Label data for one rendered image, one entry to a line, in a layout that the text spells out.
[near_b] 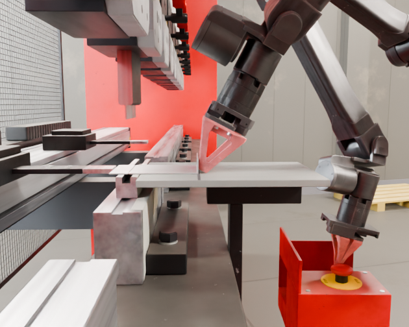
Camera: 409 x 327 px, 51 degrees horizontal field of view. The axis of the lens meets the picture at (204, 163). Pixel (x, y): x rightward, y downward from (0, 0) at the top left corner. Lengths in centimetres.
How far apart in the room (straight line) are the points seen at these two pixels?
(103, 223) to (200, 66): 233
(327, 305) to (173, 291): 34
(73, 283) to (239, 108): 37
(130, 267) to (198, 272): 10
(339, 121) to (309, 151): 448
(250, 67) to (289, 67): 457
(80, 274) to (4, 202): 46
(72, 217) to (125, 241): 77
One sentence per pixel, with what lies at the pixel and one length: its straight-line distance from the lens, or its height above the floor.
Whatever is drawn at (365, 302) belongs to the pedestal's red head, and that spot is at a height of 77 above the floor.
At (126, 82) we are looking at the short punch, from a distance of 61.
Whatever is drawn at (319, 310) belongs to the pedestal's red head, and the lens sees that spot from 80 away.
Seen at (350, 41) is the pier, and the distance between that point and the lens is 544.
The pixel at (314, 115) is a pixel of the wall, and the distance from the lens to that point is 535.
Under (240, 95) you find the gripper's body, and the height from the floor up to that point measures 111.
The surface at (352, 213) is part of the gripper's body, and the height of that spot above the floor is 89.
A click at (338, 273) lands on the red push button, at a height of 80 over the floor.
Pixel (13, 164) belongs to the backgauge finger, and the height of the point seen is 101.
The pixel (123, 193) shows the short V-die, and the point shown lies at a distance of 61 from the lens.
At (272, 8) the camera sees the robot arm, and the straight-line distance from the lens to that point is 61.
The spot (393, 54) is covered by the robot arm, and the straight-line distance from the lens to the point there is 108.
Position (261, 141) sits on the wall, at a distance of 505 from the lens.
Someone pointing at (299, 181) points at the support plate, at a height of 100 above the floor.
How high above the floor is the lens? 110
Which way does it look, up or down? 8 degrees down
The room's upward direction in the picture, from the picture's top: straight up
